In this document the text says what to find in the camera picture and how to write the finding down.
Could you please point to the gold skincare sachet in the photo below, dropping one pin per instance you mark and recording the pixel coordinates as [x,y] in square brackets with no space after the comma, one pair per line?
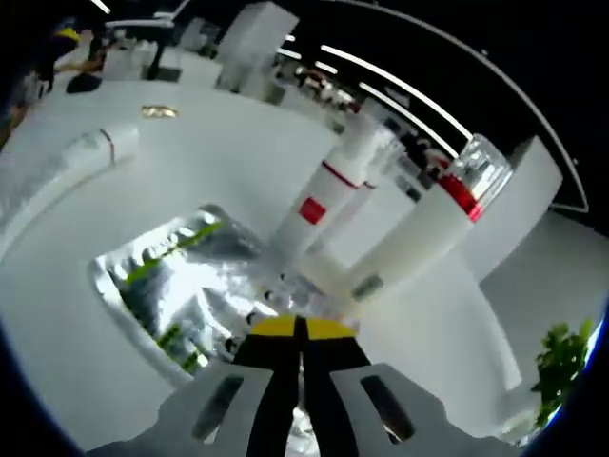
[159,112]

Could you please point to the silver skincare sachet pack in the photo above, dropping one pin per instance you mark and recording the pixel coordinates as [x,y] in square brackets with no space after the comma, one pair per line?
[157,295]

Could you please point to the white skincare tube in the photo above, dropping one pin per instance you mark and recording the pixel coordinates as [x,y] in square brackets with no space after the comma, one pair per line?
[57,176]

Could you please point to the large red-ringed skincare bottle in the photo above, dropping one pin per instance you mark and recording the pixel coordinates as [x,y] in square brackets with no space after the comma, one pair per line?
[428,228]

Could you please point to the potted green plant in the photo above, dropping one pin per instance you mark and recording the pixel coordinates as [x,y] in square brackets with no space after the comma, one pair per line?
[561,362]

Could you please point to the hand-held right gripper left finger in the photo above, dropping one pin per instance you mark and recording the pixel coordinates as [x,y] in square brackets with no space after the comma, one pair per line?
[228,414]

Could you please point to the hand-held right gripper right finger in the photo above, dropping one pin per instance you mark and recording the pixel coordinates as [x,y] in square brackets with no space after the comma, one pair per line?
[376,414]

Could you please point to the black computer mouse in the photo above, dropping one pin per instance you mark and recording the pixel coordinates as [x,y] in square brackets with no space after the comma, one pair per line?
[83,85]

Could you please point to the small white skincare bottle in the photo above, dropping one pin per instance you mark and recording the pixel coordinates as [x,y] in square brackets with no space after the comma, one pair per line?
[361,219]
[314,200]

